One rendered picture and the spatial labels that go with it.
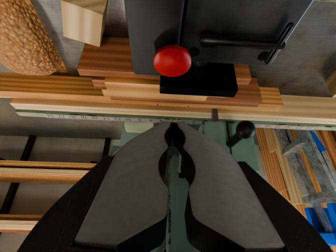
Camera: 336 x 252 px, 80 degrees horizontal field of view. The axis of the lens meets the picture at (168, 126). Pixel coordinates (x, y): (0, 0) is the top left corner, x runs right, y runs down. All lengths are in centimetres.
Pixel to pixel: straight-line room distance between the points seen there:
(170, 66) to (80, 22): 14
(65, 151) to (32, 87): 261
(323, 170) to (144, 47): 100
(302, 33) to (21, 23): 36
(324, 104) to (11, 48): 51
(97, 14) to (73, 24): 3
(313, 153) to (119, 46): 98
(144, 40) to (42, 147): 302
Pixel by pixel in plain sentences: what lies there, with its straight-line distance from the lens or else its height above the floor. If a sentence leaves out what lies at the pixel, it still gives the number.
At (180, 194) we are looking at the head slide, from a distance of 38.
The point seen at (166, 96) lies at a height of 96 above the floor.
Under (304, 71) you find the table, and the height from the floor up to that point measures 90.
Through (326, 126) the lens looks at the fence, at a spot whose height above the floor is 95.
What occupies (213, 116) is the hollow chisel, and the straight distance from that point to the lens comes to 34.
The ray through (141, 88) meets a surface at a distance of 27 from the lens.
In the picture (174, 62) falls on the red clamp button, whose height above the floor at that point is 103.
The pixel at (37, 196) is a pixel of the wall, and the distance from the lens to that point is 295.
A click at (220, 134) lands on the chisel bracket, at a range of 28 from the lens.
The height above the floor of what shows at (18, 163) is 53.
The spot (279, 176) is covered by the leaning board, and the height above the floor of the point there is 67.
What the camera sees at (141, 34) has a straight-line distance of 17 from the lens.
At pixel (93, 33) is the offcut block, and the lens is 27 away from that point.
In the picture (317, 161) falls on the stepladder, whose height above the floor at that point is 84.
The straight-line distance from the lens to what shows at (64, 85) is 39.
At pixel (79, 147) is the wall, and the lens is 295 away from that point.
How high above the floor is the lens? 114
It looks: 29 degrees down
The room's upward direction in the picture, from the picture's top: 179 degrees counter-clockwise
